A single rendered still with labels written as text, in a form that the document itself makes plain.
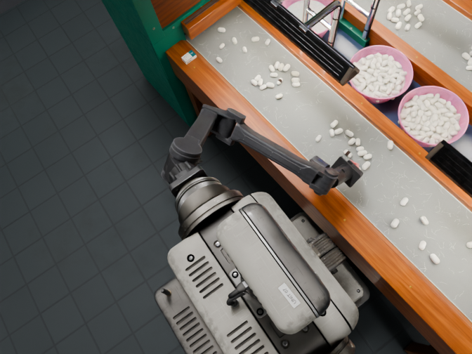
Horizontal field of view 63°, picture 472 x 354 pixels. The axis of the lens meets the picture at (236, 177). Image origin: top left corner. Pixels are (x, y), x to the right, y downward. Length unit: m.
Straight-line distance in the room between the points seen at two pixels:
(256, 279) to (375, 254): 0.97
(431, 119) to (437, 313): 0.76
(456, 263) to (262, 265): 1.12
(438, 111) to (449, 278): 0.66
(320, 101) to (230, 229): 1.19
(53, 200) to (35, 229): 0.20
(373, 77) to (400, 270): 0.81
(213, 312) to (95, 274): 1.74
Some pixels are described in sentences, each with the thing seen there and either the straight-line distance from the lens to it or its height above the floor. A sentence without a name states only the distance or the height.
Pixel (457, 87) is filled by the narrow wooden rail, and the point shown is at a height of 0.77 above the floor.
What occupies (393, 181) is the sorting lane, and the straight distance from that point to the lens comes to 1.60.
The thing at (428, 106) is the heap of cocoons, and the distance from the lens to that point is 1.78.
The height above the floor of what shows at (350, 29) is 0.71.
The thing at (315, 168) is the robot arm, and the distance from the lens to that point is 1.24.
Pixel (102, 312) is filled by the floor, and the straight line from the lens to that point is 2.40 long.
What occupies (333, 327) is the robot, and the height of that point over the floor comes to 1.45.
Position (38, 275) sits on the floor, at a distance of 2.61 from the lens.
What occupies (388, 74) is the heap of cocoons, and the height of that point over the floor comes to 0.74.
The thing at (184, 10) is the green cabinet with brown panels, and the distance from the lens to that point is 1.84.
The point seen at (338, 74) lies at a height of 1.07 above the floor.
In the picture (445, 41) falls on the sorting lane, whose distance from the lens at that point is 1.98.
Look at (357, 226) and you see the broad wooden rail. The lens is 1.49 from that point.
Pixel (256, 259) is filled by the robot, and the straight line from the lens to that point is 0.55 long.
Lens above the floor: 2.19
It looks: 70 degrees down
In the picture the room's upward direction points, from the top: 17 degrees counter-clockwise
